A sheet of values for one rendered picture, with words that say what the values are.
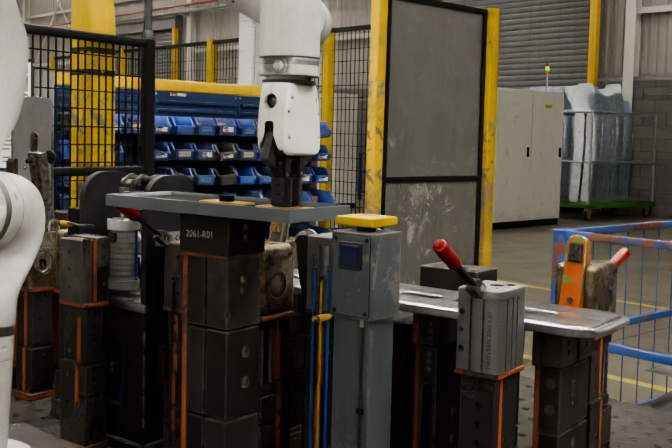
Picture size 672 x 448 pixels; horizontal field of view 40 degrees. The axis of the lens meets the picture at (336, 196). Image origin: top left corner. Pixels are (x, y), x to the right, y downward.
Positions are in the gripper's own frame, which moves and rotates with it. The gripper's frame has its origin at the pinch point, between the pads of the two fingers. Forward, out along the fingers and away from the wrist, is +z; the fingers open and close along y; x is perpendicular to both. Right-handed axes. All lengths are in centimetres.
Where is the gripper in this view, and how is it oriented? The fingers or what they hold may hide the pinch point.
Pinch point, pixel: (286, 191)
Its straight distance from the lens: 129.9
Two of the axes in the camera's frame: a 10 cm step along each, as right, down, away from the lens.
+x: -8.9, -0.5, 4.6
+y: 4.6, -0.5, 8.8
